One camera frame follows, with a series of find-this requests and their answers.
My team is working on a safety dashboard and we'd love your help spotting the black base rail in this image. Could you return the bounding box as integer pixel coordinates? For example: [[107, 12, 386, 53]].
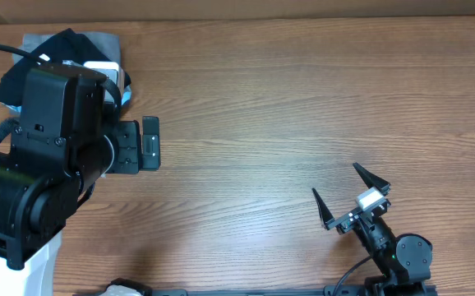
[[97, 278, 438, 296]]

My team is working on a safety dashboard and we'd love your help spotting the light blue printed t-shirt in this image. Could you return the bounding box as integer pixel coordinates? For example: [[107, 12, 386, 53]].
[[4, 86, 132, 115]]

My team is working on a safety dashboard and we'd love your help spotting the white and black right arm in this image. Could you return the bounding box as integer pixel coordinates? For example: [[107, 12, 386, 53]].
[[312, 163, 437, 296]]

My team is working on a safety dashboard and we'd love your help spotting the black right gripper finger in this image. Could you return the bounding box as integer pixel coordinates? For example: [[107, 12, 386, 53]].
[[353, 162, 391, 196], [312, 188, 334, 229]]

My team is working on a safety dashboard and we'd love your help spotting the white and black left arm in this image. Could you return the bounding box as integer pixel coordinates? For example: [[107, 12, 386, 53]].
[[0, 63, 160, 295]]

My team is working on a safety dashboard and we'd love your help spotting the grey folded garment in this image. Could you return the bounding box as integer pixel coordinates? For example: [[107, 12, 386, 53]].
[[19, 29, 121, 65]]

